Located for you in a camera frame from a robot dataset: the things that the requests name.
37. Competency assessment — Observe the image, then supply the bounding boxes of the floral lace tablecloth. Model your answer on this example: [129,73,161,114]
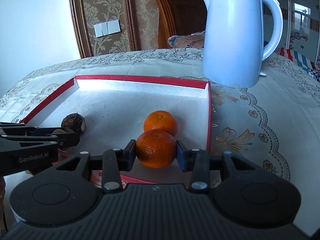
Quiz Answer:
[1,48,319,235]

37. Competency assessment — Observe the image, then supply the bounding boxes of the white wall switch panel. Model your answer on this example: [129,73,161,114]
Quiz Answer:
[94,20,121,37]

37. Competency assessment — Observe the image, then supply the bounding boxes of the wooden bed headboard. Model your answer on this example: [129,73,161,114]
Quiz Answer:
[155,0,207,49]

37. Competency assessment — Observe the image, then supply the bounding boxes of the brown kiwi fruit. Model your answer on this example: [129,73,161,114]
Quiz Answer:
[52,128,66,134]

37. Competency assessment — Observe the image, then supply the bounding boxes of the sliding wardrobe doors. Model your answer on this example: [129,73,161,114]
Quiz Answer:
[278,0,319,64]

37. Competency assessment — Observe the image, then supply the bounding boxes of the striped colourful bedding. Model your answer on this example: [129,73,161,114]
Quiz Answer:
[260,47,319,87]

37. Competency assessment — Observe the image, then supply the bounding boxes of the orange mandarin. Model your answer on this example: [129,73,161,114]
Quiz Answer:
[136,129,176,169]
[143,111,178,137]

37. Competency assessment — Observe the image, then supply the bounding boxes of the white electric kettle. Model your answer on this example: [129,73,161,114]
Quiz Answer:
[203,0,283,88]

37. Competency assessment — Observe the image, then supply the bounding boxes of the red shallow cardboard tray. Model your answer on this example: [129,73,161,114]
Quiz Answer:
[23,75,212,155]

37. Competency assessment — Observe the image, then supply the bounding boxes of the floral pillow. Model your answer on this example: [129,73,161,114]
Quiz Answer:
[168,31,205,49]

